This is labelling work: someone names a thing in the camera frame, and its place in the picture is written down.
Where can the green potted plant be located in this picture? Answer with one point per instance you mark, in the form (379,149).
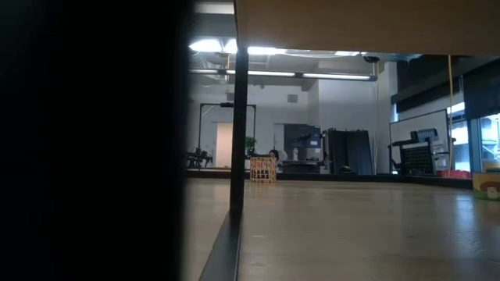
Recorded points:
(250,143)

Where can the grey wall vent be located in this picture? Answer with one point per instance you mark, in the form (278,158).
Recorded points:
(292,98)

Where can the yellow green mushroom can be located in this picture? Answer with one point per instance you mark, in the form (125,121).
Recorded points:
(486,187)

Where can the white door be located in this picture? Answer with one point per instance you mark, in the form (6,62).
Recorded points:
(223,144)

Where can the person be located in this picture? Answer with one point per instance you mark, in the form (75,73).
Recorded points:
(274,154)

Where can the dark background desk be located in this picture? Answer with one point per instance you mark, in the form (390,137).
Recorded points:
(302,167)

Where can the black folding panels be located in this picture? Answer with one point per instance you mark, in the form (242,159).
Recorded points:
(351,152)

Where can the black shelf corner post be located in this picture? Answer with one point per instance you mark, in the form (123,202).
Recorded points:
(78,156)

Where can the yellow background object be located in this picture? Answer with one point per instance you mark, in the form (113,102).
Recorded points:
(491,166)

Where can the black background station frame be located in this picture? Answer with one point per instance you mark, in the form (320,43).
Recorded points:
(200,132)

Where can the long ceiling light bar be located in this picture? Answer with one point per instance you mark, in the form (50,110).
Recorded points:
(336,76)

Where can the bright ceiling light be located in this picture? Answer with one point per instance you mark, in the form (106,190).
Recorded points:
(207,45)

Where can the spicy black beans can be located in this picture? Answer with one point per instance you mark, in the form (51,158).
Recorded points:
(262,169)

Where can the red bins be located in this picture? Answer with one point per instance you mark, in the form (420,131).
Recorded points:
(455,174)

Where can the white bottle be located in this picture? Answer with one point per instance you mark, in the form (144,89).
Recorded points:
(295,154)

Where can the black window blind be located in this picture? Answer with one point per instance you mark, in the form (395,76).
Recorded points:
(482,89)

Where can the black dome-shaped object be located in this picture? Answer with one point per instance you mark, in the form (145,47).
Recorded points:
(345,170)

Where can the black background robot arm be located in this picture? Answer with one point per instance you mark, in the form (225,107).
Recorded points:
(199,159)

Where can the black dome ceiling camera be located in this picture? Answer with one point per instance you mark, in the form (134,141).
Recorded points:
(371,59)

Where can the black pegboard cart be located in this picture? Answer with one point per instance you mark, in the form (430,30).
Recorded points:
(418,160)

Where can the whiteboard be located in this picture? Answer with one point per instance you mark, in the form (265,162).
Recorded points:
(414,123)

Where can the wooden shelf board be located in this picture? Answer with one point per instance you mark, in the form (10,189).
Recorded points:
(371,23)

